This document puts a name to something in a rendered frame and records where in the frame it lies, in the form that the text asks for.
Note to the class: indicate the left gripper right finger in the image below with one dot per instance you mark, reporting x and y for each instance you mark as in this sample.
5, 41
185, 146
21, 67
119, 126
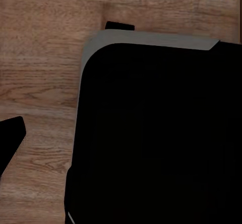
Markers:
234, 132

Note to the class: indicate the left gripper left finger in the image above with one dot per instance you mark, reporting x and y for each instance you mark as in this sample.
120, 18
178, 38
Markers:
12, 132

